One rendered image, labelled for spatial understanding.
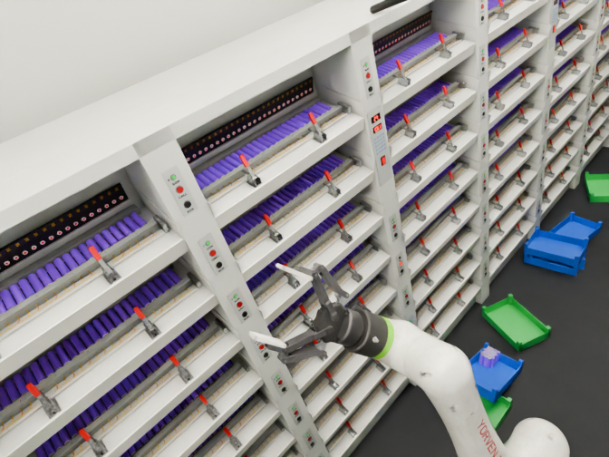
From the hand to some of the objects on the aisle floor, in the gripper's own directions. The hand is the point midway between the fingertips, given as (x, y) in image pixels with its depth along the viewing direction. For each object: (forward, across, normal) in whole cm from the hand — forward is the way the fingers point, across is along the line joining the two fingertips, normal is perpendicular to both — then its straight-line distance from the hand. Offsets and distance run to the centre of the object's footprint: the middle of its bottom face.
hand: (270, 302), depth 75 cm
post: (-186, +31, -107) cm, 217 cm away
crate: (-166, -10, -64) cm, 178 cm away
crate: (-160, -26, -63) cm, 174 cm away
